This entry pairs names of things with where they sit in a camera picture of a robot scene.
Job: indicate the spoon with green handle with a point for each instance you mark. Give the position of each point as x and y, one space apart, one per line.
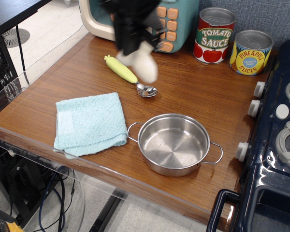
125 73

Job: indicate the black desk at left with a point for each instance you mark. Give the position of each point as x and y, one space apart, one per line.
12 13

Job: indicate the clear acrylic table guard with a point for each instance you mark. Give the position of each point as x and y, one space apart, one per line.
29 122

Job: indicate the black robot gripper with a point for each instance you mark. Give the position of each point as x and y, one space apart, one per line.
132 28

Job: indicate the dark blue toy stove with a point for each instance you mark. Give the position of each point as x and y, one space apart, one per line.
263 202

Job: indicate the tomato sauce can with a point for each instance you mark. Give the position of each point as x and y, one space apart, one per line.
214 31

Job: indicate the toy microwave cream teal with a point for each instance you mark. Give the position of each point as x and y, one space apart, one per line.
179 18

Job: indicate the plush white brown mushroom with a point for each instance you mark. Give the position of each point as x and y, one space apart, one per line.
141 62

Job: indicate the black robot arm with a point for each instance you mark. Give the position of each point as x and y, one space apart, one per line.
131 5

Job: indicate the light blue folded napkin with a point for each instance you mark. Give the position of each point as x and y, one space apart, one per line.
89 125

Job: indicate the pineapple slices can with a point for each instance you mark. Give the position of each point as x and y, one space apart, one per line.
250 52

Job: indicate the small steel pot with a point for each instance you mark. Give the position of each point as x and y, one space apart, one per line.
173 145

